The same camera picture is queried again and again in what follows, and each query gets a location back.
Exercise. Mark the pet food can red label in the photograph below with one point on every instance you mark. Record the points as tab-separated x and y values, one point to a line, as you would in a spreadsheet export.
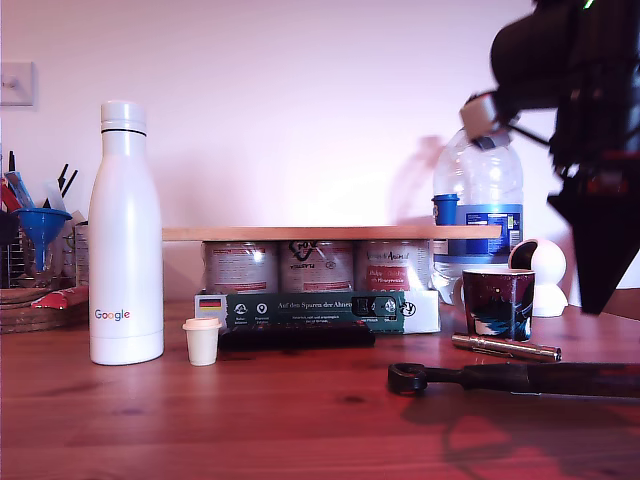
392	265

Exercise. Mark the white round security camera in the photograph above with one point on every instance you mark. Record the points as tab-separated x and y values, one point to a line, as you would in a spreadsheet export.
550	260

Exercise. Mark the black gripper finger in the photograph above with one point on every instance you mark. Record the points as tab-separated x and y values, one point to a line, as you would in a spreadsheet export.
595	240

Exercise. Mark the dark printed mug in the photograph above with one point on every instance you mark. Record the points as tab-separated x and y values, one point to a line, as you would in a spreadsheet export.
495	305

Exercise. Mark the clear glass jar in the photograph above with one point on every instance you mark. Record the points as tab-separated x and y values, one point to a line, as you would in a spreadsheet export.
30	270

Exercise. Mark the small blue container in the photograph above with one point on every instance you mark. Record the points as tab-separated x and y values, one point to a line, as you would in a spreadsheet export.
444	210

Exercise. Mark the white Google steel bottle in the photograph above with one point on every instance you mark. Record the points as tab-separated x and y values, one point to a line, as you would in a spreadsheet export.
127	225

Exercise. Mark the small cream lidded cup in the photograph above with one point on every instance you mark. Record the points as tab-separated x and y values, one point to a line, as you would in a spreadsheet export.
201	345

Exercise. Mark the cork trivet stack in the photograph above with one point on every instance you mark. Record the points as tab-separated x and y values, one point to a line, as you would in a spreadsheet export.
30	315

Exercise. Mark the wooden shelf board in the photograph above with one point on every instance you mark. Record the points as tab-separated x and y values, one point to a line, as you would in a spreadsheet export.
330	233

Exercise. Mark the green white cardboard tray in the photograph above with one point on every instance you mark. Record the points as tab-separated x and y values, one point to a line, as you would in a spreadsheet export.
300	310

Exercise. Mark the large clear water bottle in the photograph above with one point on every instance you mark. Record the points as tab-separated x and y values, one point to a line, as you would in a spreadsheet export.
480	175

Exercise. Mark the white wall light switch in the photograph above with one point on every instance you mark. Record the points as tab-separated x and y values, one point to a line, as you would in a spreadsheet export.
20	84

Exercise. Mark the blue plastic funnel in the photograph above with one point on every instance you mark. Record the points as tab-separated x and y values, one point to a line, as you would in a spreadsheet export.
42	220

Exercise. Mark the silver pen flashlight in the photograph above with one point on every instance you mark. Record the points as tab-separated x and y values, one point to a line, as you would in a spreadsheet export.
505	346

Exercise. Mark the red foil packet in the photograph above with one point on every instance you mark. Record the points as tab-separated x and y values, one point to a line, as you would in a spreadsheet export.
60	299

